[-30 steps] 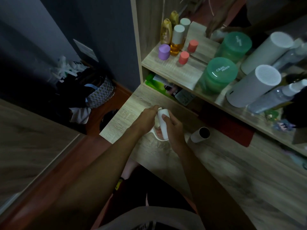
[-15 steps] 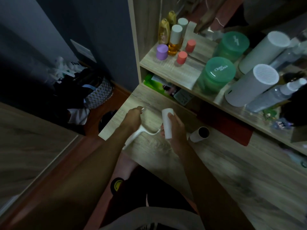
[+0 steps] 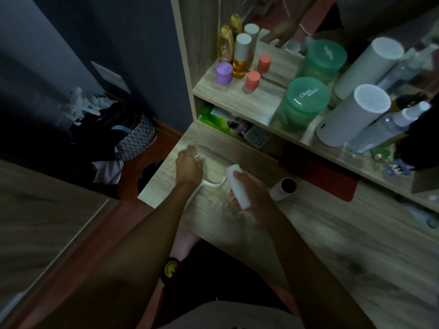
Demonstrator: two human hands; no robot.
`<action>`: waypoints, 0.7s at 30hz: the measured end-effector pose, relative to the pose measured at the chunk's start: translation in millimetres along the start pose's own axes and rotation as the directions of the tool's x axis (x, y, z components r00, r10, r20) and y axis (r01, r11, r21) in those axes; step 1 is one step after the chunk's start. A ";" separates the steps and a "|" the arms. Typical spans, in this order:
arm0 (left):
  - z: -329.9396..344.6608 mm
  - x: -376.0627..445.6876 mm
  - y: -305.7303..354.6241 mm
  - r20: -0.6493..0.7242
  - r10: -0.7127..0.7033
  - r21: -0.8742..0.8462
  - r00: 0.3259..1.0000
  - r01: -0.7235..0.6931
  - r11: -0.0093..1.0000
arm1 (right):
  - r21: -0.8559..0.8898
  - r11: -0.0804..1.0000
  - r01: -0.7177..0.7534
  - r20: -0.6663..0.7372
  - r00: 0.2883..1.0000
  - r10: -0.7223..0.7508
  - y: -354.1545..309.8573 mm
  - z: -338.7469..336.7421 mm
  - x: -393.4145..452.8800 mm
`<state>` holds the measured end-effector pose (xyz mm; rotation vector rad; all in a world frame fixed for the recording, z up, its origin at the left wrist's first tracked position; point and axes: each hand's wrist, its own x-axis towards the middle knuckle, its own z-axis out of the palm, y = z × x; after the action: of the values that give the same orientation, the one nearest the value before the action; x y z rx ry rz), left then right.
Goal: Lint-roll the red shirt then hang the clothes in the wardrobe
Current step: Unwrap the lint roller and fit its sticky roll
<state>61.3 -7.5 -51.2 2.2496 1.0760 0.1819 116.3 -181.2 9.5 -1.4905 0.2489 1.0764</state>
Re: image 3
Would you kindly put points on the person's right hand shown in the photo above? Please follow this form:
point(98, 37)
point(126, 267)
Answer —
point(257, 196)

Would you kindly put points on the person's left hand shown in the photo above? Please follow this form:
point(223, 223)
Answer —
point(188, 166)

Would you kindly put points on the white lint roller paper roll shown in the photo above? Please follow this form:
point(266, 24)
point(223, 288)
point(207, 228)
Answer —
point(233, 171)

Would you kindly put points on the person's left forearm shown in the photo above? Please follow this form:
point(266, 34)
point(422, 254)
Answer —
point(130, 263)

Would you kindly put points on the person's black shorts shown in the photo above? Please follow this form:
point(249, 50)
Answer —
point(223, 270)

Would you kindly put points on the person's grey shirt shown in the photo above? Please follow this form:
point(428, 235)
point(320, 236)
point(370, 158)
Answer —
point(240, 316)

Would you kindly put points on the empty white cardboard tube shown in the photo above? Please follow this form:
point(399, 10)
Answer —
point(279, 191)

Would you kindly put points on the black round object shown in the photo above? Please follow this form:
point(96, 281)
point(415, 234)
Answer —
point(149, 174)

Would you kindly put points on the green packet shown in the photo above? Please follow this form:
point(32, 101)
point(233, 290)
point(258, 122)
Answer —
point(214, 119)

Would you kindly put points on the patterned laundry basket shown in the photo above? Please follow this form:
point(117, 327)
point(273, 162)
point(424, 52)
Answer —
point(135, 140)

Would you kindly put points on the pale blue packet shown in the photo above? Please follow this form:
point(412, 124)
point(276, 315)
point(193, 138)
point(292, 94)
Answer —
point(257, 135)

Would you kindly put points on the black and pink tube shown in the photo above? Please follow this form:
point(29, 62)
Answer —
point(240, 126)

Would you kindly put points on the white cloth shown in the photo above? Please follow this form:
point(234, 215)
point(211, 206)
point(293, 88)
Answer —
point(108, 171)

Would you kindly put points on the purple capped jar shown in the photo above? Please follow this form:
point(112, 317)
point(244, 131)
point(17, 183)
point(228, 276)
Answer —
point(224, 73)

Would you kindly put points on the green lidded plastic jar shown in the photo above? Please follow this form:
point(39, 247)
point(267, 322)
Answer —
point(301, 106)

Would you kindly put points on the coral capped jar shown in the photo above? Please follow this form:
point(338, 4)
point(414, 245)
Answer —
point(252, 80)

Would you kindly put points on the amber bottle with white cap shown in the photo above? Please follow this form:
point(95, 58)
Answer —
point(241, 56)

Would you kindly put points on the white cylinder humidifier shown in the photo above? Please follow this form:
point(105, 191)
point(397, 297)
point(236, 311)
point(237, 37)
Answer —
point(353, 116)

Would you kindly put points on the white plastic bags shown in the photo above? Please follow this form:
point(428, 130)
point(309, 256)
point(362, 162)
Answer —
point(82, 99)

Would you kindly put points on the yellow shampoo bottle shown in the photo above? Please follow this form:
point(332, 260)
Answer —
point(225, 44)

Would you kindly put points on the small green figure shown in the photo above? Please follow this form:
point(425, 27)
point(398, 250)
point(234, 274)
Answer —
point(379, 155)

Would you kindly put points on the wooden vanity shelf unit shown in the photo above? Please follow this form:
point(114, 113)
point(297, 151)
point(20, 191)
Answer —
point(202, 30)

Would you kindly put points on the small blue toy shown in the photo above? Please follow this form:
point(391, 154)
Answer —
point(394, 167)

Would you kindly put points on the clear spray bottle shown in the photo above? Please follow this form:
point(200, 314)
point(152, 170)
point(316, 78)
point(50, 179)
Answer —
point(384, 128)

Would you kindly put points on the dark brown glossy bag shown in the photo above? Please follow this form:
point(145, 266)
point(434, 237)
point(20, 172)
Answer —
point(422, 140)

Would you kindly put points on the white wall socket plate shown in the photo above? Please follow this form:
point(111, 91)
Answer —
point(110, 78)

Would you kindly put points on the wall mirror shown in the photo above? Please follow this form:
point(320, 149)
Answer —
point(377, 17)

